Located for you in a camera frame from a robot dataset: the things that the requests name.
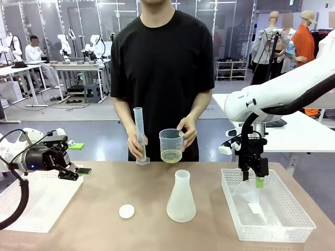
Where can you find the white side table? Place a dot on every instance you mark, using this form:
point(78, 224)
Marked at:
point(293, 138)

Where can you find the white perforated flat mat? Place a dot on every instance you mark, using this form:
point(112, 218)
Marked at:
point(44, 201)

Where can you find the black plastic tray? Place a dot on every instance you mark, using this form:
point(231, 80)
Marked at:
point(276, 122)

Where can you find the person's right forearm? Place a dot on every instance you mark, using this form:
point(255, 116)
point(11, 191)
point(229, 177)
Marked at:
point(125, 117)

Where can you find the seated person in white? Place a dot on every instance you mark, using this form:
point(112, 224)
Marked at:
point(34, 53)

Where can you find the clear plastic funnel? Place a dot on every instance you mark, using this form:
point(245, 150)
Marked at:
point(251, 197)

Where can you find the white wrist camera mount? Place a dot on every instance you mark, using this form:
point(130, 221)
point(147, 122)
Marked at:
point(225, 149)
point(61, 131)

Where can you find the white perforated plastic basket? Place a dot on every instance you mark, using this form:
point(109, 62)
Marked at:
point(277, 230)

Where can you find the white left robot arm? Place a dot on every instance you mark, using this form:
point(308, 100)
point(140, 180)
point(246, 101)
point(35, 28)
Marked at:
point(9, 150)

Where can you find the person's left hand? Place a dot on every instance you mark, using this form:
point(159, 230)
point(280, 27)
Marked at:
point(189, 133)

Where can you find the black cap on desk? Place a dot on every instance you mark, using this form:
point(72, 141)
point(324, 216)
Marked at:
point(19, 64)

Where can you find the white background desk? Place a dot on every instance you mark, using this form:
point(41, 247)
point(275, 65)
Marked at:
point(15, 71)

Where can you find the person in black t-shirt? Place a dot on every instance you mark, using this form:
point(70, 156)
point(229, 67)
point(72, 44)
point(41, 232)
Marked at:
point(162, 65)

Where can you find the translucent plastic erlenmeyer flask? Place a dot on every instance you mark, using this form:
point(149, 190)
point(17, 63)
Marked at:
point(181, 206)

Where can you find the person's left forearm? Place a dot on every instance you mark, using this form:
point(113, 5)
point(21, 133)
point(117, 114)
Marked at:
point(199, 107)

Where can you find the black camera tripod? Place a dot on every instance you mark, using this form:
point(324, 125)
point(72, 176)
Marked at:
point(272, 52)

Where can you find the mannequin in grey shirt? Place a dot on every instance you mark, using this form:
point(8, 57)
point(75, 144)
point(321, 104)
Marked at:
point(264, 47)

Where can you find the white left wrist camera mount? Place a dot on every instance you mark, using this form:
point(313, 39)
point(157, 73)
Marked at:
point(61, 131)

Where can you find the person's right hand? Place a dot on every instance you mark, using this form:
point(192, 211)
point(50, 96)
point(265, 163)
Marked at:
point(133, 147)

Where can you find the white round flask cap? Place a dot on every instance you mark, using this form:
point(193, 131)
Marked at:
point(127, 211)

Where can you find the right gripper black green-tipped finger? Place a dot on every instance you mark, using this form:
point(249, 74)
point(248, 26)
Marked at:
point(259, 183)
point(245, 175)

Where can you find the mannequin in white shirt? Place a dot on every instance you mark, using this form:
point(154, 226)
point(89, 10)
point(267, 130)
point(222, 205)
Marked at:
point(327, 44)

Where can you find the white background work table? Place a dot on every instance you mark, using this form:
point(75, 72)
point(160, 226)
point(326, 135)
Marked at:
point(78, 66)

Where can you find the shoe rack with shoes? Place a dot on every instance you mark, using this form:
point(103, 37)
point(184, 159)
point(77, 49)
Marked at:
point(231, 69)

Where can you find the clear plastic graduated cylinder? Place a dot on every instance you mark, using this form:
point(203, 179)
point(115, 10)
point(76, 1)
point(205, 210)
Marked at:
point(140, 130)

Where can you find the mannequin in orange coat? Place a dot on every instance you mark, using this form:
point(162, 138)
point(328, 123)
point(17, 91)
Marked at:
point(305, 41)

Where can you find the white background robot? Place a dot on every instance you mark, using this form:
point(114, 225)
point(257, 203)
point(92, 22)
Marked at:
point(64, 44)
point(13, 47)
point(95, 48)

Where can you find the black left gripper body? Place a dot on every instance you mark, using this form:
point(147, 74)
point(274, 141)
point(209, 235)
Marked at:
point(44, 158)

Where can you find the clear plastic measuring beaker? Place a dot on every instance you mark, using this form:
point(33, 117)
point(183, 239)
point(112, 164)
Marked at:
point(171, 149)

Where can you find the grey plastic stool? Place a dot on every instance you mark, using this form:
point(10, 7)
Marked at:
point(92, 92)

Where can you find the left gripper black green-tipped finger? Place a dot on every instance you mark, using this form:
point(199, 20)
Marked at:
point(69, 173)
point(74, 146)

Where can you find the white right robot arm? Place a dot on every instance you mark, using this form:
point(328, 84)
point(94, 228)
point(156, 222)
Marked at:
point(282, 89)

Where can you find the figure in blue floral dress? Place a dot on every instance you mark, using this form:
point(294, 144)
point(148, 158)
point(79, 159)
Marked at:
point(290, 49)

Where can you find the small white paper slip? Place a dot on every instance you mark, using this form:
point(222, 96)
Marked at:
point(254, 208)

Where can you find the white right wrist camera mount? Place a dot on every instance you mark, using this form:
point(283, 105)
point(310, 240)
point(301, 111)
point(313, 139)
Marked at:
point(225, 149)

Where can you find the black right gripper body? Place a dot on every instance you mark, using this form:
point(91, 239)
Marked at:
point(251, 154)

